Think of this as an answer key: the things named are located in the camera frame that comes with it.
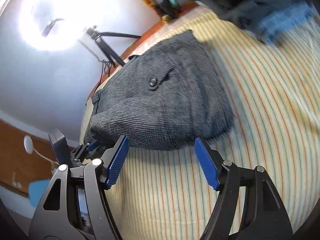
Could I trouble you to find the grey houndstooth pants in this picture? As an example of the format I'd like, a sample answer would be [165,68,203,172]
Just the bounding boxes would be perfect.
[84,30,234,151]

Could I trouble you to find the brown wooden door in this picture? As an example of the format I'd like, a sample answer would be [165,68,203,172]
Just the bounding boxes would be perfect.
[0,121,52,197]

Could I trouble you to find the blue chair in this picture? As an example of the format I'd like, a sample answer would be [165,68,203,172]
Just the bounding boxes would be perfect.
[28,179,50,207]

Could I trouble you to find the striped yellow bed sheet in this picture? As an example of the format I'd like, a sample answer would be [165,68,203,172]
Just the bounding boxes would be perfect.
[106,7,319,239]

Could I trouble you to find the black light tripod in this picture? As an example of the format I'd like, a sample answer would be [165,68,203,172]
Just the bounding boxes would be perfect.
[86,26,141,66]

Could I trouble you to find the blue folded jeans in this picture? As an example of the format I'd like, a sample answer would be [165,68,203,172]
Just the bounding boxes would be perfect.
[229,0,315,44]

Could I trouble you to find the white round wall hook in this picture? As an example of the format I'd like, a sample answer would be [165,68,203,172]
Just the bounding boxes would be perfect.
[23,135,34,154]

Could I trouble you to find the white ring light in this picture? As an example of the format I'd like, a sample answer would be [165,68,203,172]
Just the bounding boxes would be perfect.
[17,0,85,52]

